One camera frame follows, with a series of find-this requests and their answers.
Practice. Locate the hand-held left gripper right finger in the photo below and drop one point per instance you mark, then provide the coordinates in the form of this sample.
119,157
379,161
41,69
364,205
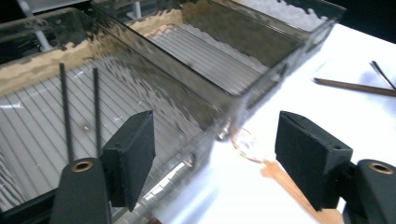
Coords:
311,158

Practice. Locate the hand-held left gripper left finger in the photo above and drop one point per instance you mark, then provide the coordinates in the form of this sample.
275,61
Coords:
130,155

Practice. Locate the translucent orange plastic spoon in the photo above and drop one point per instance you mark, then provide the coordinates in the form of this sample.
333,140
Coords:
289,183

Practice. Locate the black chopstick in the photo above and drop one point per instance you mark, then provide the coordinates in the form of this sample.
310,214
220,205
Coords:
66,115
97,115

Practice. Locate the brown wooden chopstick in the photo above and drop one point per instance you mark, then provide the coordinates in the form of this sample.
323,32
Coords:
358,89
358,86

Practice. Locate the transparent grey plastic container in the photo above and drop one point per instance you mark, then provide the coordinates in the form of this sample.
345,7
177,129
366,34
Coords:
31,124
202,56
295,15

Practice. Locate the metal spoon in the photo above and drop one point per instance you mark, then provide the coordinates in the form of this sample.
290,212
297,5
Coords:
383,74

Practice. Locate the metal stand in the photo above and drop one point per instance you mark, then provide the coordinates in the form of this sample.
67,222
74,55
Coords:
39,34

